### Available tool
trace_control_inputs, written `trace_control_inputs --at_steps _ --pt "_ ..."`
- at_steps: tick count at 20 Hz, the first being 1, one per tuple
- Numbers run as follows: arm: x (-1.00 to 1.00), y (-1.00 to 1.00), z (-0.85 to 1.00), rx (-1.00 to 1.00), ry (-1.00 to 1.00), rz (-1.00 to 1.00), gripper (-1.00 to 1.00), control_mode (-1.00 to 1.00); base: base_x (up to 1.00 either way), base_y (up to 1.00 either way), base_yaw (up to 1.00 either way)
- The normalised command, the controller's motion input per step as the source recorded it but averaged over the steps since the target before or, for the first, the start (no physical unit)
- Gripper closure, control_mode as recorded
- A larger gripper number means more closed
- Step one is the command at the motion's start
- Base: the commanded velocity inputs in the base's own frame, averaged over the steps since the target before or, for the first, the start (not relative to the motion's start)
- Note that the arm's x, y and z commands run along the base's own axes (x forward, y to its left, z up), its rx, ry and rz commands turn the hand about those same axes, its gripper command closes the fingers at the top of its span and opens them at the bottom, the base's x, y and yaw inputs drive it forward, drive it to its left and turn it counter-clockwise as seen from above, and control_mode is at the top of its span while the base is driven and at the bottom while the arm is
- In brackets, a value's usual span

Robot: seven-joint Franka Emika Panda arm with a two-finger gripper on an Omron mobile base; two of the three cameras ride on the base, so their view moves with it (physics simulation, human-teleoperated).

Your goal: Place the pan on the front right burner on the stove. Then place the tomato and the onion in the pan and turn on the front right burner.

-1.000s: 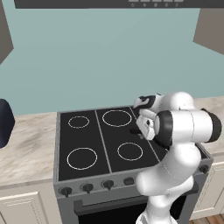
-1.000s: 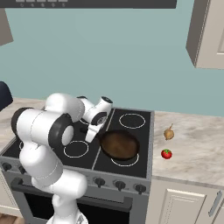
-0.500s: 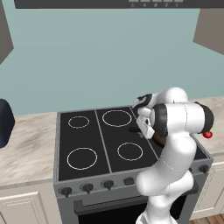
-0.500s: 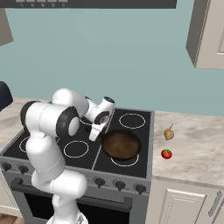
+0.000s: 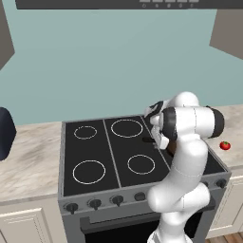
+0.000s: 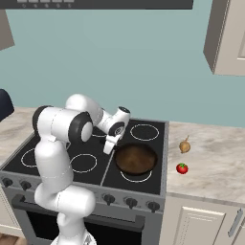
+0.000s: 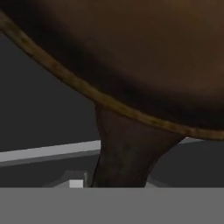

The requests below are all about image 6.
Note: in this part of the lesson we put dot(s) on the brown onion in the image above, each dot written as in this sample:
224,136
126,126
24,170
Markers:
184,146

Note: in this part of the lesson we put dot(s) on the black stove with oven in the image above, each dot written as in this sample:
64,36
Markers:
134,186

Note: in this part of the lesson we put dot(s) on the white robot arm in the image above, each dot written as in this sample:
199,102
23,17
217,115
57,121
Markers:
52,166

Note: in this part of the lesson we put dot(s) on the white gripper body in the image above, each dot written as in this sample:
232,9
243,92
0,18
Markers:
109,146

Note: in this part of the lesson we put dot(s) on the beige base cupboard door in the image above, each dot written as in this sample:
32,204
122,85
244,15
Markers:
197,226

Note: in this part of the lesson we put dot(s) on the brown frying pan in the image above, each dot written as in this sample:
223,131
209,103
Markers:
135,158

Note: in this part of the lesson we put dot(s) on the dark range hood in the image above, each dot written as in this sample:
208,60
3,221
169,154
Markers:
127,4

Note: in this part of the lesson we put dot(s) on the beige wall cupboard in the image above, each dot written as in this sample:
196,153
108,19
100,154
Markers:
228,38

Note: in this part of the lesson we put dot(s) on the black stove knob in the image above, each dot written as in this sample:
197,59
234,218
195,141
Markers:
25,185
153,206
109,199
131,202
7,182

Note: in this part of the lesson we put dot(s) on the red tomato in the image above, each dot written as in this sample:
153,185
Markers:
182,168

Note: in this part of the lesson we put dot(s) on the beige base cupboard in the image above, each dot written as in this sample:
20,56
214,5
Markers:
8,213

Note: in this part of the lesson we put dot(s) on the dark blue rounded object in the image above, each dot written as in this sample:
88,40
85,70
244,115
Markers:
4,105

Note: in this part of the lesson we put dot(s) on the grey-brown wall cupboard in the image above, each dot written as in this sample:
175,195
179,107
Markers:
5,30

